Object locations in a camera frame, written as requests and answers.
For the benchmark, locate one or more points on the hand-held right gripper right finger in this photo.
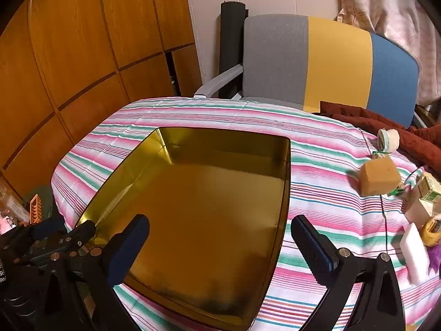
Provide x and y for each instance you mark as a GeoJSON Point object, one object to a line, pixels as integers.
{"type": "Point", "coordinates": [315, 248]}

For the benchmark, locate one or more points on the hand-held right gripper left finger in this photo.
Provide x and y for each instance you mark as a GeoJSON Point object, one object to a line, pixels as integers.
{"type": "Point", "coordinates": [129, 244]}

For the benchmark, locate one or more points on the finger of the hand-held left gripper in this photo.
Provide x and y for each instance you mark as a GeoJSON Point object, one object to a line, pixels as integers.
{"type": "Point", "coordinates": [81, 232]}
{"type": "Point", "coordinates": [50, 227]}

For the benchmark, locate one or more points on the gold tin container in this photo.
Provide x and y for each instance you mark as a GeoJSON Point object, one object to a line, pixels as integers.
{"type": "Point", "coordinates": [206, 213]}

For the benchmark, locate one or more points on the orange plastic rack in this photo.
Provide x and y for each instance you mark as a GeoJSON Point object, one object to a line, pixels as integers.
{"type": "Point", "coordinates": [35, 208]}

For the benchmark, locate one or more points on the striped tablecloth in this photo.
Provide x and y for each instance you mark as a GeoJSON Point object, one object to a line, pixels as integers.
{"type": "Point", "coordinates": [327, 186]}

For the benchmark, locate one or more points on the yellow sponge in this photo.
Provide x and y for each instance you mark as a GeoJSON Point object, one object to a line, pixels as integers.
{"type": "Point", "coordinates": [379, 176]}

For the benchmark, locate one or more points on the large plain white box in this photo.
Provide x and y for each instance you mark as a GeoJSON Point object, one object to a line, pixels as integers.
{"type": "Point", "coordinates": [415, 255]}

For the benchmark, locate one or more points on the cream box green border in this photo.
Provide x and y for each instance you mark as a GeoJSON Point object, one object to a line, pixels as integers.
{"type": "Point", "coordinates": [417, 211]}

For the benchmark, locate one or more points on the small green tag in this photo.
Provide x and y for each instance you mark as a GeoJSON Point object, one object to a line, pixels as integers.
{"type": "Point", "coordinates": [379, 154]}

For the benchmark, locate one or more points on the yellow tape roll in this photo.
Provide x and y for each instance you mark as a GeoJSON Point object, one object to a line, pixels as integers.
{"type": "Point", "coordinates": [430, 234]}

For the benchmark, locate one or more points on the purple fluffy thing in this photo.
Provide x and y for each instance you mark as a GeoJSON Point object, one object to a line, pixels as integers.
{"type": "Point", "coordinates": [436, 260]}

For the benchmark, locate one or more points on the small green box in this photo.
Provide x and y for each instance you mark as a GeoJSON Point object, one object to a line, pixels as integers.
{"type": "Point", "coordinates": [430, 193]}

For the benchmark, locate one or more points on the rolled beige cloth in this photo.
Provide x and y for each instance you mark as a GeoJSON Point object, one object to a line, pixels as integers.
{"type": "Point", "coordinates": [388, 139]}

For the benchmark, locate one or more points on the dark red blanket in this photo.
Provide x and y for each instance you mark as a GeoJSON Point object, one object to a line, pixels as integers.
{"type": "Point", "coordinates": [425, 144]}

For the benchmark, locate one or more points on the wooden wardrobe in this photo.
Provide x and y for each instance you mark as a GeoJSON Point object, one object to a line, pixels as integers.
{"type": "Point", "coordinates": [86, 41]}

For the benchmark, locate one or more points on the grey yellow blue chair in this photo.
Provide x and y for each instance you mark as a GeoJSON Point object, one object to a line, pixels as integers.
{"type": "Point", "coordinates": [275, 58]}

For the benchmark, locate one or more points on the black rolled mat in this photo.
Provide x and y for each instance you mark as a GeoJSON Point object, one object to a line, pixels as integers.
{"type": "Point", "coordinates": [232, 34]}

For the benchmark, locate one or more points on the pale starfish print curtain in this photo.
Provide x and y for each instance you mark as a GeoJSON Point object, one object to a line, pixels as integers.
{"type": "Point", "coordinates": [396, 7]}

